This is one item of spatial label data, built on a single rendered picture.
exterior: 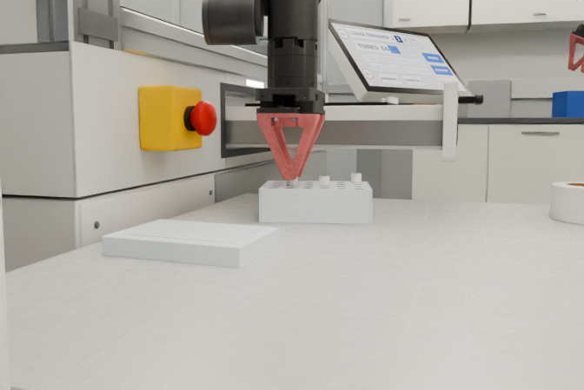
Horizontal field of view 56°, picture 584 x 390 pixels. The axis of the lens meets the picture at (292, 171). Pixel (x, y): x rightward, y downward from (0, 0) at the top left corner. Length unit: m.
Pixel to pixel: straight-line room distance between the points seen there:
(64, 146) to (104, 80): 0.08
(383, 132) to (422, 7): 3.42
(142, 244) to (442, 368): 0.27
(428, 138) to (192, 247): 0.43
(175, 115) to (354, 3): 1.99
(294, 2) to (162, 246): 0.30
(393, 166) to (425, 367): 1.62
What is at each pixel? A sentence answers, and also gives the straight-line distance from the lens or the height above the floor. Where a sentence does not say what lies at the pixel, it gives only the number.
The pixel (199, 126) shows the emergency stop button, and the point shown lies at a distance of 0.62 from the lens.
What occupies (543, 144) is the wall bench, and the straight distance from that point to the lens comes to 3.82.
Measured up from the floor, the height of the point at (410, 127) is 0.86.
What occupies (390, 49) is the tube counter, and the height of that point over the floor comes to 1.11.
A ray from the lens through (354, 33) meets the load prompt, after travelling 1.82.
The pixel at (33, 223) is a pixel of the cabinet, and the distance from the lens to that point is 0.59.
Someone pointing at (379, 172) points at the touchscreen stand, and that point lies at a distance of 1.83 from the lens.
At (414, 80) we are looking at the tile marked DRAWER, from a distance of 1.83.
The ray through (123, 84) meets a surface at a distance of 0.61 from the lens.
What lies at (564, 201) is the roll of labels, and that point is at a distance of 0.68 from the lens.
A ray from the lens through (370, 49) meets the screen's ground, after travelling 1.81.
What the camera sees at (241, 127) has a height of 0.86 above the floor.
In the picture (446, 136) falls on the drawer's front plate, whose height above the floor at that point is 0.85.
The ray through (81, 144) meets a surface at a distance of 0.55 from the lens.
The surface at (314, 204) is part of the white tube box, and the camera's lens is 0.60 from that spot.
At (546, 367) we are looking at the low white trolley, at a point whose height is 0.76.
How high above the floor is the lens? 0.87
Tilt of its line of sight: 5 degrees down
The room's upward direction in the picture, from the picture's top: straight up
